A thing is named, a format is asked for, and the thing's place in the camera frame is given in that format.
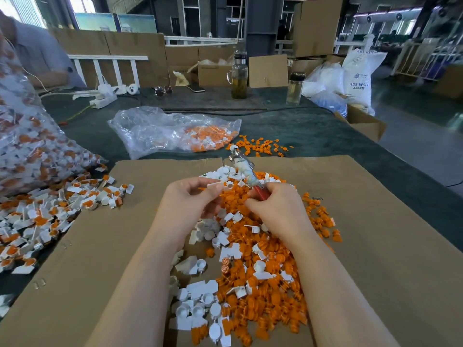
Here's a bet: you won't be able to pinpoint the clear blue plastic bag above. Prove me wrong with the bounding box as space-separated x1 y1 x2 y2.
301 63 350 118

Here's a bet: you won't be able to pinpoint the person's left hand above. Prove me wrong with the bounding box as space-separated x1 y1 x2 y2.
153 177 227 246

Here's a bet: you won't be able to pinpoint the dark steel pillar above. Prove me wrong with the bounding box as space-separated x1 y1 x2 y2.
245 0 285 56

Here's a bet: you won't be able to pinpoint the tall brown cardboard box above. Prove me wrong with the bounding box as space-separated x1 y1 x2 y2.
292 0 344 58

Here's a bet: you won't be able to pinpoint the open cardboard box with paper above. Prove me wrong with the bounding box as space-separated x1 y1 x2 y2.
187 57 238 87

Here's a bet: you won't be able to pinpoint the white railing frame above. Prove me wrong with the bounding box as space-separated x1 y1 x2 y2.
68 54 149 89

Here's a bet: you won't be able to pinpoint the silver red-handled pliers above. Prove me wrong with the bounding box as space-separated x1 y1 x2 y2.
228 144 272 201

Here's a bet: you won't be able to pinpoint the brown cardboard sheet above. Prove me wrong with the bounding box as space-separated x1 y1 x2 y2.
0 159 227 347
221 155 463 347

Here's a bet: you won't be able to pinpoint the white metal rack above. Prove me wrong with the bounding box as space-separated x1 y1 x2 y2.
391 38 463 82

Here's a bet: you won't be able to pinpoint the white woven sack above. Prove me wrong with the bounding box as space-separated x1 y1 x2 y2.
342 36 388 116

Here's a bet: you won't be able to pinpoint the pile of assembled white-orange parts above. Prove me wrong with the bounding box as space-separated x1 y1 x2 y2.
0 165 136 319

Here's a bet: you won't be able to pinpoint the large clear bag of seals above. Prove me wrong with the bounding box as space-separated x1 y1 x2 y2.
0 40 108 198

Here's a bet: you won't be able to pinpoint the white power strip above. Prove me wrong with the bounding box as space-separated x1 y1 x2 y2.
72 83 140 109

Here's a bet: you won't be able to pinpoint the pile of orange and white parts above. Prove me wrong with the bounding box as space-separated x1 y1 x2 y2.
168 166 344 347

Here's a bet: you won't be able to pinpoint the person's right forearm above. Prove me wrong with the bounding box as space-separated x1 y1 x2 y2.
288 235 401 347

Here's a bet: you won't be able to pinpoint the glass tea jar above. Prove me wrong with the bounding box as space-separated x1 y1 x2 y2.
227 52 250 100

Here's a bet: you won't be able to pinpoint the glass bottle with black lid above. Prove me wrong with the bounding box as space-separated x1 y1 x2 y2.
286 72 306 106

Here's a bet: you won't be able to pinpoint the row of upright cardboard sheets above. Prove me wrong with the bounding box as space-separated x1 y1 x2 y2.
48 28 241 89

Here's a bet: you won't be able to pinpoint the scatter of orange offcuts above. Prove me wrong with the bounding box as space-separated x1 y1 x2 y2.
228 135 295 158

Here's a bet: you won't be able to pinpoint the open brown cardboard box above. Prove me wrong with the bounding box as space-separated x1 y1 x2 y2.
334 105 388 143

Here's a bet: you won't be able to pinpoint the small clear plastic bag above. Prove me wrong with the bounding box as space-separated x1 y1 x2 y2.
108 106 243 160

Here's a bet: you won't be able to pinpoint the person's right hand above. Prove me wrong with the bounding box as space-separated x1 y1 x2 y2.
245 181 319 246

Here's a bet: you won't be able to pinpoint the flat brown cardboard panel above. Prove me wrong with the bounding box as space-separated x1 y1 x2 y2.
249 54 289 89

